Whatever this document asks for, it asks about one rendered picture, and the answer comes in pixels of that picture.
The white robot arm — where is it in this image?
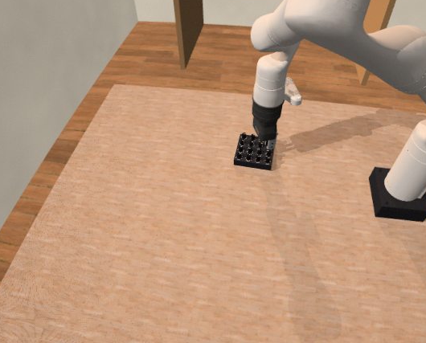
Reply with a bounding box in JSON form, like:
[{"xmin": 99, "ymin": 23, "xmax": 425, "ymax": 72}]
[{"xmin": 251, "ymin": 0, "xmax": 426, "ymax": 202}]

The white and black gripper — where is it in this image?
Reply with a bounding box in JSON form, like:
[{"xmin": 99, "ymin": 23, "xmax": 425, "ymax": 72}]
[{"xmin": 252, "ymin": 77, "xmax": 302, "ymax": 149}]

